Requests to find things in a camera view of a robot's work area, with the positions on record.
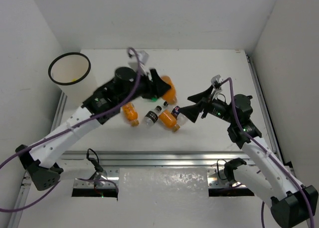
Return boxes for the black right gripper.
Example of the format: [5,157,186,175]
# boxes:
[178,84,236,124]

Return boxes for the orange bottle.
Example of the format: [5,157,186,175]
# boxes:
[122,102,139,127]
[159,109,180,132]
[160,75,178,105]

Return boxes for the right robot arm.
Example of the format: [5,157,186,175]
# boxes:
[179,86,319,228]

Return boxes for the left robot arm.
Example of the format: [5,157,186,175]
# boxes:
[16,67,171,191]

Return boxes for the white bin with black rim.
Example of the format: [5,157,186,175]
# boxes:
[48,52,98,107]

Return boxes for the clear bottle with blue label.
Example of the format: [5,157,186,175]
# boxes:
[171,106,188,126]

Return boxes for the clear bottle with black label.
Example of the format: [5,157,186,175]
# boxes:
[144,106,162,127]

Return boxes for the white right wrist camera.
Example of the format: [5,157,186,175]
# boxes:
[211,75,223,97]

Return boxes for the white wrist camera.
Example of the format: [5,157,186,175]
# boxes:
[211,75,223,97]
[128,50,149,70]

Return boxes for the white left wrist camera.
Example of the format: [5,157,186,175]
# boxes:
[128,50,149,70]

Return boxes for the aluminium rail frame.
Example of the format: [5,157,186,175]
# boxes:
[7,50,297,228]

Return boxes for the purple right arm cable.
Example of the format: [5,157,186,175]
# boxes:
[219,77,315,228]

